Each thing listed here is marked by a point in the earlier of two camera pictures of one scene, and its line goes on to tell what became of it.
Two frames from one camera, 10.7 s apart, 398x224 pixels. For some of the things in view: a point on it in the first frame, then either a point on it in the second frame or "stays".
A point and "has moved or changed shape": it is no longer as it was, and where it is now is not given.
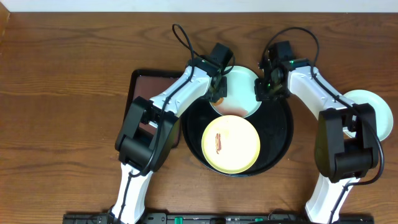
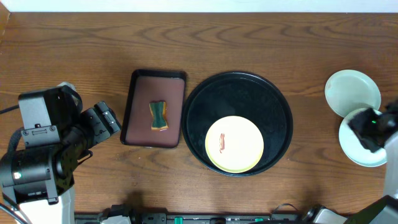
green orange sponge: x=218 y=102 has moved or changed shape
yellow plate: x=231 y=144 stays
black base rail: x=213 y=218 stays
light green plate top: x=384 y=117 has moved or changed shape
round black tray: x=272 y=119 stays
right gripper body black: x=266 y=89 → x=369 y=126
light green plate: x=241 y=98 has moved or changed shape
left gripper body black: x=218 y=91 → x=104 y=117
